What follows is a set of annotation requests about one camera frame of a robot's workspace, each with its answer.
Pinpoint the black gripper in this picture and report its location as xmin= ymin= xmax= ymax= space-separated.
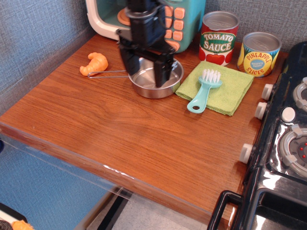
xmin=116 ymin=14 xmax=175 ymax=88

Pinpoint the small steel pot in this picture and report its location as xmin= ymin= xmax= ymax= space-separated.
xmin=87 ymin=57 xmax=185 ymax=99

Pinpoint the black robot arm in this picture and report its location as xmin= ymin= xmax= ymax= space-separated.
xmin=116 ymin=0 xmax=175 ymax=88

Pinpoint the orange toy croissant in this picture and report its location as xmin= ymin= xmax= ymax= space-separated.
xmin=79 ymin=52 xmax=108 ymax=76

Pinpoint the teal toy microwave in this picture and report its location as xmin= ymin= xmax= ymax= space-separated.
xmin=85 ymin=0 xmax=206 ymax=53

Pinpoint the teal dish brush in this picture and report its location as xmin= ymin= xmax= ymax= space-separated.
xmin=187 ymin=69 xmax=222 ymax=114

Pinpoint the tomato sauce can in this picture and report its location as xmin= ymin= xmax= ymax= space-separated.
xmin=199 ymin=11 xmax=239 ymax=66

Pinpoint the green folded cloth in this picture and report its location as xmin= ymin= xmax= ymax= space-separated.
xmin=176 ymin=61 xmax=254 ymax=116

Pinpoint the pineapple slices can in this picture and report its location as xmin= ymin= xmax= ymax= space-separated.
xmin=237 ymin=32 xmax=282 ymax=77

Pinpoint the clear acrylic barrier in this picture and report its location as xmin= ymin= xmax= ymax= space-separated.
xmin=0 ymin=127 xmax=221 ymax=230

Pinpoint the black toy stove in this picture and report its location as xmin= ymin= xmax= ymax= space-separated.
xmin=208 ymin=42 xmax=307 ymax=230

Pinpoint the orange object bottom left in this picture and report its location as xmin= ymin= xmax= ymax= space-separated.
xmin=12 ymin=220 xmax=34 ymax=230

